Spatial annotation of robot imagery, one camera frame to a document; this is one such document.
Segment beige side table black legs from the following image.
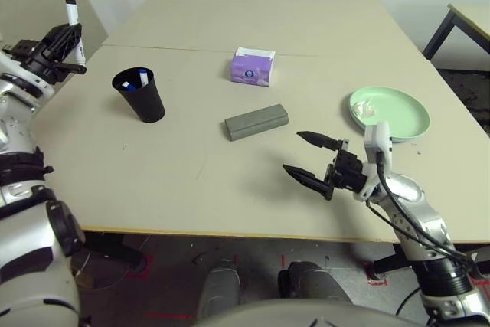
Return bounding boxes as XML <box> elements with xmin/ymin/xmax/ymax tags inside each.
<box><xmin>423</xmin><ymin>3</ymin><xmax>490</xmax><ymax>62</ymax></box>

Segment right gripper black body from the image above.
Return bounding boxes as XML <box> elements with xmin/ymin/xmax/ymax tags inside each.
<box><xmin>324</xmin><ymin>137</ymin><xmax>369</xmax><ymax>201</ymax></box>

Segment black plastic cup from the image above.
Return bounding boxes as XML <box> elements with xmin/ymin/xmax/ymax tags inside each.
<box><xmin>111</xmin><ymin>67</ymin><xmax>166</xmax><ymax>124</ymax></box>

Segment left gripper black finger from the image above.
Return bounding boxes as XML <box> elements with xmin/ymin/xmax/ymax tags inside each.
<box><xmin>41</xmin><ymin>21</ymin><xmax>83</xmax><ymax>62</ymax></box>
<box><xmin>57</xmin><ymin>62</ymin><xmax>88</xmax><ymax>76</ymax></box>

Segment white tissue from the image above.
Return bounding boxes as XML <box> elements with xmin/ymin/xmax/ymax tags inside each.
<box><xmin>352</xmin><ymin>100</ymin><xmax>378</xmax><ymax>119</ymax></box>

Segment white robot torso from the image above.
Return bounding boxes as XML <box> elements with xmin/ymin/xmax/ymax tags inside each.
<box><xmin>197</xmin><ymin>299</ymin><xmax>422</xmax><ymax>327</ymax></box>

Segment purple tissue pack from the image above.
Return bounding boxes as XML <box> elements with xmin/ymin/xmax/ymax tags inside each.
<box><xmin>229</xmin><ymin>46</ymin><xmax>277</xmax><ymax>89</ymax></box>

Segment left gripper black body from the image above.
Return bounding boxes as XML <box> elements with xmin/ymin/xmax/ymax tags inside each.
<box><xmin>7</xmin><ymin>38</ymin><xmax>64</xmax><ymax>83</ymax></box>

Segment black capped white marker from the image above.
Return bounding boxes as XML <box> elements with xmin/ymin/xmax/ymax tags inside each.
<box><xmin>64</xmin><ymin>0</ymin><xmax>87</xmax><ymax>66</ymax></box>

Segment grey robot right leg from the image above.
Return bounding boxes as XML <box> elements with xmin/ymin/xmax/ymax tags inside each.
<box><xmin>277</xmin><ymin>261</ymin><xmax>353</xmax><ymax>304</ymax></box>

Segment grey robot left leg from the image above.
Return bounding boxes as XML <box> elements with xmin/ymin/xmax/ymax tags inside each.
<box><xmin>198</xmin><ymin>260</ymin><xmax>241</xmax><ymax>319</ymax></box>

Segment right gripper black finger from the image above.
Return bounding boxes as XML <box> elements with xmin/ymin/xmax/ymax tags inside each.
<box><xmin>296</xmin><ymin>131</ymin><xmax>342</xmax><ymax>151</ymax></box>
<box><xmin>282</xmin><ymin>164</ymin><xmax>330</xmax><ymax>198</ymax></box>

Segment light green plastic plate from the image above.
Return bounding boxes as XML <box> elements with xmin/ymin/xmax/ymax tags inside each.
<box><xmin>348</xmin><ymin>87</ymin><xmax>431</xmax><ymax>140</ymax></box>

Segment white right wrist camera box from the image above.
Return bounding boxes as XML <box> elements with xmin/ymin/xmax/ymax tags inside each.
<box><xmin>351</xmin><ymin>120</ymin><xmax>394</xmax><ymax>202</ymax></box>

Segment grey robot leg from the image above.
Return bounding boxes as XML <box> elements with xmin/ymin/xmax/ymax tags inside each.
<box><xmin>198</xmin><ymin>260</ymin><xmax>241</xmax><ymax>319</ymax></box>
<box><xmin>277</xmin><ymin>261</ymin><xmax>353</xmax><ymax>304</ymax></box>

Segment grey glasses case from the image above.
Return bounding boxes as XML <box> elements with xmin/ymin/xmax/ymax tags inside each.
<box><xmin>224</xmin><ymin>103</ymin><xmax>289</xmax><ymax>142</ymax></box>

